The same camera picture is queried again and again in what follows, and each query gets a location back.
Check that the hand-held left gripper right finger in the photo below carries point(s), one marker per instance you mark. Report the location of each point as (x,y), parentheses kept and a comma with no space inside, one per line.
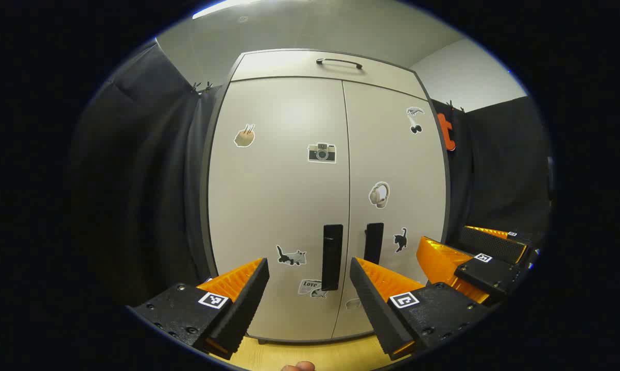
(377,304)

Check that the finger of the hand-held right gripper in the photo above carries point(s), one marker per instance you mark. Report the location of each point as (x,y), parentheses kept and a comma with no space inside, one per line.
(495,243)
(482,275)

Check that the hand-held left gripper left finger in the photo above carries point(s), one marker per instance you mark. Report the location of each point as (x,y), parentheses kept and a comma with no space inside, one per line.
(243,304)

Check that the camera-sticker shoe cabinet door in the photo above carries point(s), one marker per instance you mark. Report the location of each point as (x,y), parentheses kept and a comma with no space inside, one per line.
(279,206)

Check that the headphone-sticker shoe cabinet door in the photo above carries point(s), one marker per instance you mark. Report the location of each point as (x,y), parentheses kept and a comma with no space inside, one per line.
(397,170)

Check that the grey double-door shoe cabinet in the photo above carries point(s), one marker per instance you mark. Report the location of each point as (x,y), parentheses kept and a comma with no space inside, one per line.
(205,180)

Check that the white cabinet drawer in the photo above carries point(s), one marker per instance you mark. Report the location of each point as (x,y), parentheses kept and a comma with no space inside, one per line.
(289,64)

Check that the black backdrop cloth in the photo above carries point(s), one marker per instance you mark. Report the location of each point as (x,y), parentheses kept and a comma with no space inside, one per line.
(145,180)

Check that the ceiling light strip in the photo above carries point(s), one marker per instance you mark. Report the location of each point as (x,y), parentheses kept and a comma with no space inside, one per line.
(222,7)

